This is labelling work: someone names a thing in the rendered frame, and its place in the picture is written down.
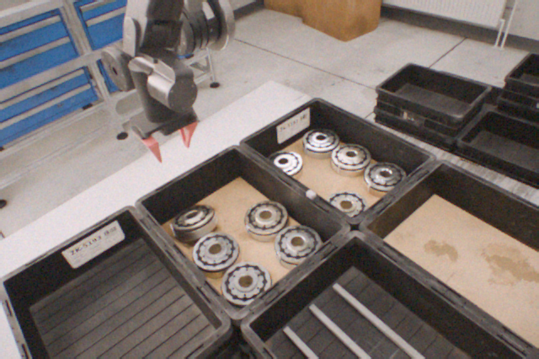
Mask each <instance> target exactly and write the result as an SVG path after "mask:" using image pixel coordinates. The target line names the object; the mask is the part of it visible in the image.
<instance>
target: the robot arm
mask: <svg viewBox="0 0 539 359"><path fill-rule="evenodd" d="M184 5H185V2H184V0H128V2H127V7H126V11H125V21H124V36H123V51H124V52H125V53H127V54H129V55H131V56H133V57H135V58H134V59H132V60H131V62H129V64H128V67H129V70H131V76H132V78H133V81H134V84H135V86H136V91H137V94H138V97H139V100H140V101H141V107H142V109H143V110H144V111H142V112H140V113H137V114H135V115H133V116H131V117H129V120H131V124H132V127H131V129H132V130H133V133H134V134H135V135H136V136H137V137H138V138H139V139H140V140H141V141H142V142H143V143H145V144H146V145H147V147H148V148H149V149H150V150H151V152H152V154H153V155H154V156H155V158H156V159H157V161H158V162H159V163H162V155H161V152H160V147H159V143H158V141H156V140H155V139H154V138H153V137H152V134H154V133H156V131H160V132H161V133H162V134H163V135H164V136H165V137H166V136H168V135H170V134H173V133H174V132H175V131H177V130H179V135H180V137H181V139H182V142H183V144H184V145H185V146H186V147H187V148H188V149H189V145H190V142H191V138H192V136H193V134H194V131H195V128H196V126H197V120H196V116H194V112H193V109H192V108H191V107H192V106H193V104H194V102H195V100H196V97H197V87H196V84H195V82H194V72H193V69H192V68H191V67H189V66H187V65H186V64H183V63H182V62H181V61H180V57H178V56H177V55H178V46H180V42H181V29H182V26H183V23H184V21H183V20H182V19H181V14H182V11H183V8H184ZM184 127H186V128H187V131H186V135H185V130H184Z"/></svg>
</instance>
